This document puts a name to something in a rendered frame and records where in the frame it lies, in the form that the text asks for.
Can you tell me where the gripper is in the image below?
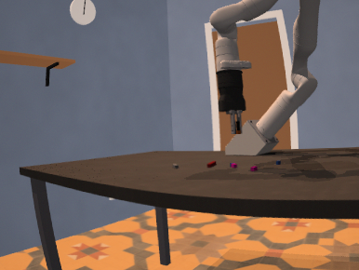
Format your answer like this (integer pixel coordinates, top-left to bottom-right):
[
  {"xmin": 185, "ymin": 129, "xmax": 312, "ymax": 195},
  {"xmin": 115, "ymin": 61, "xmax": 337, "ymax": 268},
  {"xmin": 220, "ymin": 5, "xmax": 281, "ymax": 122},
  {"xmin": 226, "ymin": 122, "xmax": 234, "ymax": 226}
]
[{"xmin": 216, "ymin": 54, "xmax": 252, "ymax": 134}]

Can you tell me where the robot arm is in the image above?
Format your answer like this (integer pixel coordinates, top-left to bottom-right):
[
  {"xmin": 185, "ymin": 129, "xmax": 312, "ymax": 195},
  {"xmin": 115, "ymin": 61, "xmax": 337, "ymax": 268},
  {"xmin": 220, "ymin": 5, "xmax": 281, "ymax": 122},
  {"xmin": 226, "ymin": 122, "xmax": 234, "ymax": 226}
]
[{"xmin": 210, "ymin": 0, "xmax": 320, "ymax": 139}]

